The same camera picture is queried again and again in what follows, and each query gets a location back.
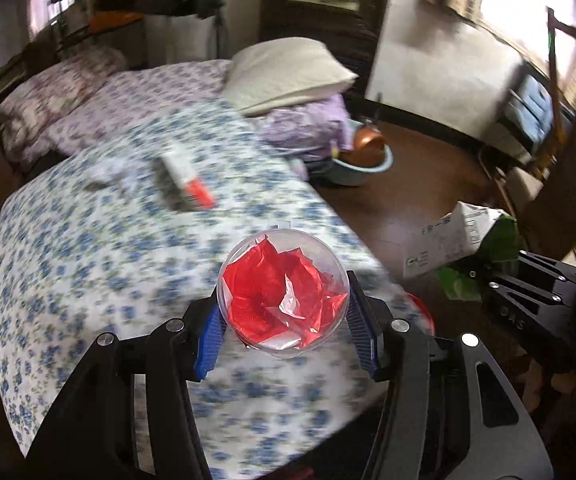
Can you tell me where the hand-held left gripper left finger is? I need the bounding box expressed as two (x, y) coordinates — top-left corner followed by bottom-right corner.
(25, 295), (229, 480)

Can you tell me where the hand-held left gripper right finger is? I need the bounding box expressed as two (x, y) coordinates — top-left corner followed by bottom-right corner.
(345, 270), (554, 480)

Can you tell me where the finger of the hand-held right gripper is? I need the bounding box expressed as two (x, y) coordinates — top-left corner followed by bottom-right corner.
(483, 277), (576, 361)
(515, 250), (576, 288)

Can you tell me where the red wrapper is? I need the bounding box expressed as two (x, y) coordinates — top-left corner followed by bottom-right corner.
(222, 234), (349, 348)

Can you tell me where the white cardboard box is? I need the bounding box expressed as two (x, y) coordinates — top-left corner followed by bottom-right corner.
(402, 201), (521, 301)

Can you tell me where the clear plastic cup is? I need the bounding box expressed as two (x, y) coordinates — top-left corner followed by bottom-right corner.
(216, 220), (351, 358)

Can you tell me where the blue floral blanket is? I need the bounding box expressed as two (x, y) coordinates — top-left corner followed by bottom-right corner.
(0, 97), (434, 478)

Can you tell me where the teal plastic basin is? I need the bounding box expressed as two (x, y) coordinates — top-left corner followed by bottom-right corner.
(329, 142), (395, 188)

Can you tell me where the blue drawer cabinet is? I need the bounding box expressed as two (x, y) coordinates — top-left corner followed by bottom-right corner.
(498, 72), (556, 156)

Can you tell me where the white box with red end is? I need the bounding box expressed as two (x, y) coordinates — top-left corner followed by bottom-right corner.
(160, 149), (219, 211)

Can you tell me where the copper pot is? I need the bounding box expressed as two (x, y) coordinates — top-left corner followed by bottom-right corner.
(350, 122), (389, 166)

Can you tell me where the crumpled white tissue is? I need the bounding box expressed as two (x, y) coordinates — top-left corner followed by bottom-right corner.
(85, 157), (143, 193)

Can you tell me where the wooden chair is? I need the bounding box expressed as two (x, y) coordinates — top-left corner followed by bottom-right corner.
(478, 6), (576, 266)

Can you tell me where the purple folded quilt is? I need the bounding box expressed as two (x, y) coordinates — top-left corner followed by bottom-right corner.
(258, 94), (351, 161)

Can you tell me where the purple floral bedsheet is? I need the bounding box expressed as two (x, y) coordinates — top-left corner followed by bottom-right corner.
(0, 57), (233, 161)

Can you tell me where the white pillow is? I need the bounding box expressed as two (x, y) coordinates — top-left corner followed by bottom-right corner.
(223, 37), (359, 117)

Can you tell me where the large bright window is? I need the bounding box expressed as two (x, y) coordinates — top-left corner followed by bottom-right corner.
(478, 0), (576, 76)

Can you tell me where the dark wooden cabinet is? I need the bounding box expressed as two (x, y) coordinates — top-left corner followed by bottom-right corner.
(263, 0), (393, 98)

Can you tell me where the orange cloth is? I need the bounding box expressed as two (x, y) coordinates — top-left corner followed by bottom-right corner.
(90, 10), (143, 33)

